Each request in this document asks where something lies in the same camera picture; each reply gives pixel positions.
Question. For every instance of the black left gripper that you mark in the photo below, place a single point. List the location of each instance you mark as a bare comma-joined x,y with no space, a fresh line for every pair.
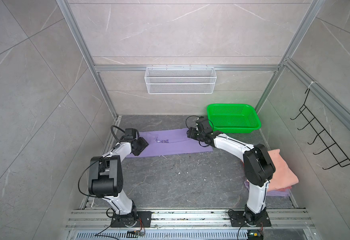
144,143

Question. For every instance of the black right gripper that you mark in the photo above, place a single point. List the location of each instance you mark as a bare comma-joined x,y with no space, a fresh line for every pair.
192,132

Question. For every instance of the purple t shirt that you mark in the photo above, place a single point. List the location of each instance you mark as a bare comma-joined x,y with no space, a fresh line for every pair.
169,142
280,193

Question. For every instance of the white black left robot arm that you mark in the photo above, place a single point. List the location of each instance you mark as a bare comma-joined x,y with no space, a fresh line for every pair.
106,180

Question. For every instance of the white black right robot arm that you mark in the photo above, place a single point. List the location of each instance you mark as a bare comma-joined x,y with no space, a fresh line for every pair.
258,165

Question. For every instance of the green plastic basket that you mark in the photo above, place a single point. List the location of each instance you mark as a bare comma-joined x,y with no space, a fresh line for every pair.
233,118

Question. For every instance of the folded pink t shirt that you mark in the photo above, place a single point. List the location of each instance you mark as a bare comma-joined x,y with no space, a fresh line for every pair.
283,177

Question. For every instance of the folded purple t shirt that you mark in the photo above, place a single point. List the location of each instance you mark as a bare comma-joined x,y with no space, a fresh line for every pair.
280,193

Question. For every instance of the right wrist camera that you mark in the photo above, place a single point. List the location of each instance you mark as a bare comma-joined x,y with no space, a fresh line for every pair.
203,125

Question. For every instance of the white wire wall basket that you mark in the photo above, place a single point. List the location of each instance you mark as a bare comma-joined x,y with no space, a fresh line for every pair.
180,80

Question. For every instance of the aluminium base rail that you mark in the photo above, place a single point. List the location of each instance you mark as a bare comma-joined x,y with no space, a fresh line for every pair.
192,220

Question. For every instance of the black wire hook rack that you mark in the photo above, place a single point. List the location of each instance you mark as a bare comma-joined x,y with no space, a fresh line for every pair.
322,134

